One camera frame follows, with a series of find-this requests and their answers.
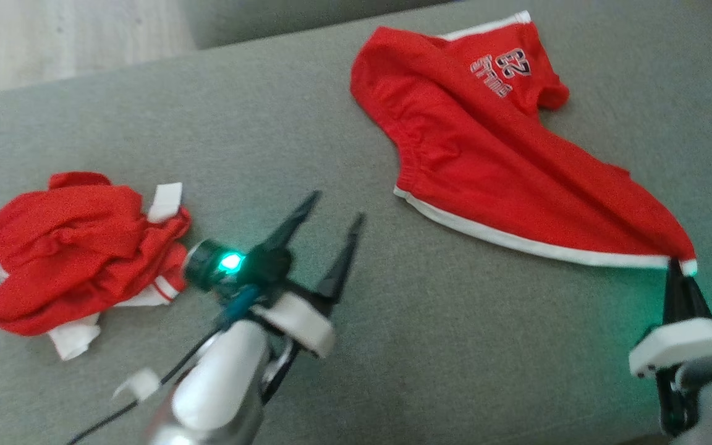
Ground red Bulls 23 jersey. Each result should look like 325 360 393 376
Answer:
0 172 192 362

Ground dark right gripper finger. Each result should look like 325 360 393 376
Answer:
684 278 711 321
665 258 690 327

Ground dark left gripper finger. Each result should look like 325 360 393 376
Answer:
314 213 366 303
262 190 322 255

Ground large grey sofa ottoman cushion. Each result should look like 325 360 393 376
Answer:
0 0 712 445

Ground white tape tag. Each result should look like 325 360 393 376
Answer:
113 369 161 401

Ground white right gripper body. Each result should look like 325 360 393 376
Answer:
629 317 712 378

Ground red shorts with white trim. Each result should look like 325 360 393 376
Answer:
350 11 698 277

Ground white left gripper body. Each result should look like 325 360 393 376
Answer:
183 240 337 359

